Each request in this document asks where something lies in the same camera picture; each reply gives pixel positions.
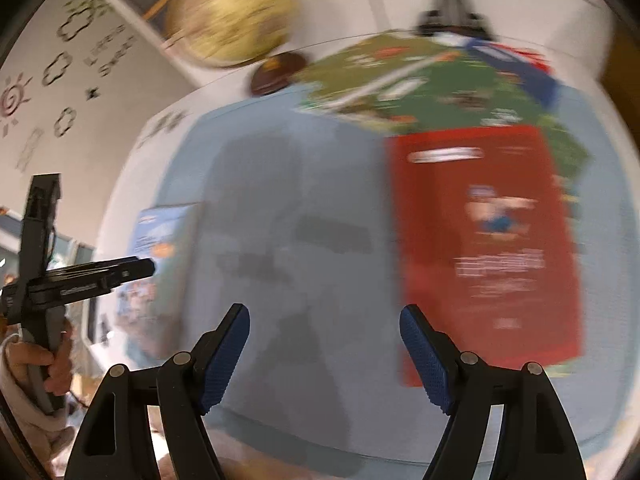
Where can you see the red book with white label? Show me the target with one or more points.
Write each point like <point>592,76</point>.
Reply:
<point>475,270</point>

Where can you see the black bird wall sticker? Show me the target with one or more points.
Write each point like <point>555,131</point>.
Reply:
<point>91,92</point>

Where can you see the navy blue book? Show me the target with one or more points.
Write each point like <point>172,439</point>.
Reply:
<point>530,80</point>

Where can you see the black lettering wall sticker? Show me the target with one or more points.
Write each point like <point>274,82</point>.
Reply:
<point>110,52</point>

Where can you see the ladder wall sticker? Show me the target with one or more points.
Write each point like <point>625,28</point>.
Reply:
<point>29,150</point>

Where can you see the tree branch wall sticker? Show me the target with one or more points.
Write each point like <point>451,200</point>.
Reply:
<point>92,0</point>

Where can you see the antique yellow globe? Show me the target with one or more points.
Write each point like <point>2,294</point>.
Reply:
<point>230,15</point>

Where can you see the light blue textured mat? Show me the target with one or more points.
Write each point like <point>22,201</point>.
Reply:
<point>300,185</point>

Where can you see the olive green insect book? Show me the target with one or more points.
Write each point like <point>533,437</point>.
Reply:
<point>450,90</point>

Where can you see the red sun wall sticker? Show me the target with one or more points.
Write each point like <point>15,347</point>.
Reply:
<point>12,102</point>

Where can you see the person's left hand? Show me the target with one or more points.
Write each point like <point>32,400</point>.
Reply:
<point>27,357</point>

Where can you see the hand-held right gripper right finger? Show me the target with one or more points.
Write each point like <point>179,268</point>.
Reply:
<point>425,360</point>

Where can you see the dark wooden globe base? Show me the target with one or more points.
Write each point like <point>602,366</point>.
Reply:
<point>275,75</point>

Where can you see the blue illustrated book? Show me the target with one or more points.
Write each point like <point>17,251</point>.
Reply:
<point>160,260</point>

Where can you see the small cloud wall sticker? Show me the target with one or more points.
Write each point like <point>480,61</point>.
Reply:
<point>65,121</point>

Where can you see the person's left forearm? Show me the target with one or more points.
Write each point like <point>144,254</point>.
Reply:
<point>27,422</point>

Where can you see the medium cloud wall sticker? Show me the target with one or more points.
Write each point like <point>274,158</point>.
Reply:
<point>54,69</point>

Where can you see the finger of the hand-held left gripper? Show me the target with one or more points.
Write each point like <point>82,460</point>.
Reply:
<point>130,272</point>

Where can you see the grey flower sticker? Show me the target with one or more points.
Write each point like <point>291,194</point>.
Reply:
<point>160,127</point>

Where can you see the large cloud wall sticker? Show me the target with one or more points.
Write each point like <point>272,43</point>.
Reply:
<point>75,27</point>

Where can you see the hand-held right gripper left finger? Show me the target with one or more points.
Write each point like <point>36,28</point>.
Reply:
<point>227,355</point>

